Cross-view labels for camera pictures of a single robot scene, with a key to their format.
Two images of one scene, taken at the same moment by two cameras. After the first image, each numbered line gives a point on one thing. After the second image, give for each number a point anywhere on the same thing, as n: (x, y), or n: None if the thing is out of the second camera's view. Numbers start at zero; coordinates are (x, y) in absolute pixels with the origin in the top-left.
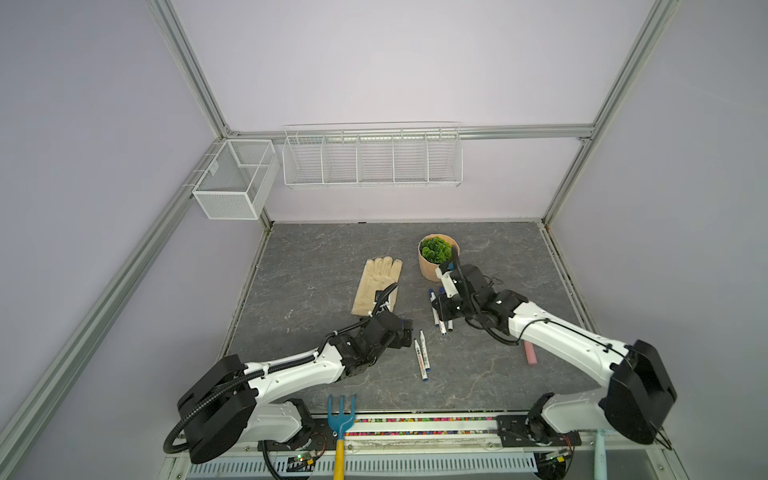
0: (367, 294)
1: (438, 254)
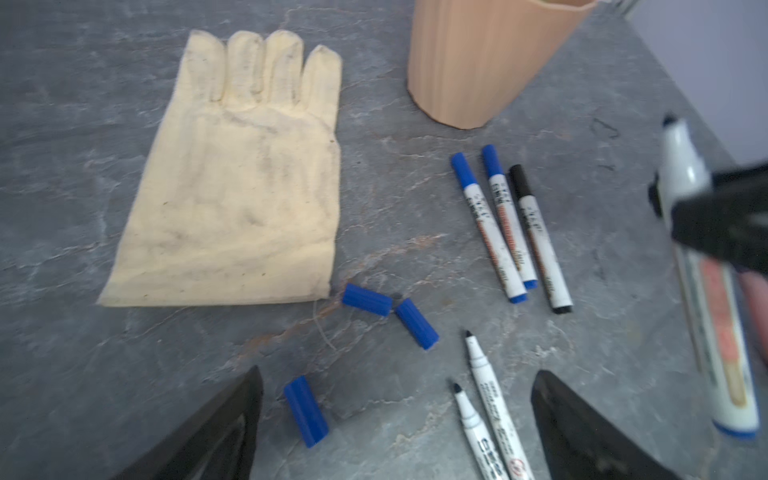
0: (243, 203)
1: (472, 62)
